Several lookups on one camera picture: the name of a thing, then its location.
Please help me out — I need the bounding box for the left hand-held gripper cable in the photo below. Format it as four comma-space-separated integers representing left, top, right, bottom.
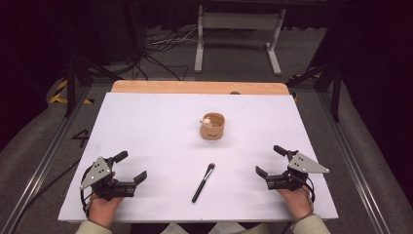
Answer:
79, 165, 95, 218

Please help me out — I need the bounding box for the white metal stand frame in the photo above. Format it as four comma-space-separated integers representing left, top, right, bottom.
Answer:
193, 4, 287, 77

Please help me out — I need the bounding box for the black floor cable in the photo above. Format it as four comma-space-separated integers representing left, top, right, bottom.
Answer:
9, 157, 83, 234

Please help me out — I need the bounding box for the aluminium floor rail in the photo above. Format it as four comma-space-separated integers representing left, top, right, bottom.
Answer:
315, 91, 393, 234
0, 85, 94, 234

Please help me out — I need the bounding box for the hand-held gripper cable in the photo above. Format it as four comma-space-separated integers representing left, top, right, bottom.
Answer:
79, 165, 95, 218
301, 175, 317, 214

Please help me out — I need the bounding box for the bundle of floor cables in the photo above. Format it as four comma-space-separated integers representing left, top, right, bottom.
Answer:
134, 26, 200, 82

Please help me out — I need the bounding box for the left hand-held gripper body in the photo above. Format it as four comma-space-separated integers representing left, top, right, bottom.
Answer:
80, 156, 136, 201

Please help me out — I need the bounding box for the black makeup brush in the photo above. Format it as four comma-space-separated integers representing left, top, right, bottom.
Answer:
191, 162, 216, 204

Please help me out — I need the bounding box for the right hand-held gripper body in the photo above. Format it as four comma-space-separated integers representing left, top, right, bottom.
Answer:
266, 150, 331, 192

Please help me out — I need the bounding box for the person's right hand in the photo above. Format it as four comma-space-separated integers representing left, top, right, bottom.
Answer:
278, 186, 314, 222

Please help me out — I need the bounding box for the right hand-held gripper cable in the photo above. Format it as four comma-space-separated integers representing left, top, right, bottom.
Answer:
301, 175, 317, 214

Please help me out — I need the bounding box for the round wooden cup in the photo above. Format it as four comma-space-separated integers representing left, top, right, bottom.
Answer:
199, 112, 226, 141

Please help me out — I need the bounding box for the white table mat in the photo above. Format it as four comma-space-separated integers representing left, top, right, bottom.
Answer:
57, 92, 339, 224

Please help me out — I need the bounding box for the person's left hand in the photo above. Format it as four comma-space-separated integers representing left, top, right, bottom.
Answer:
88, 193, 125, 229

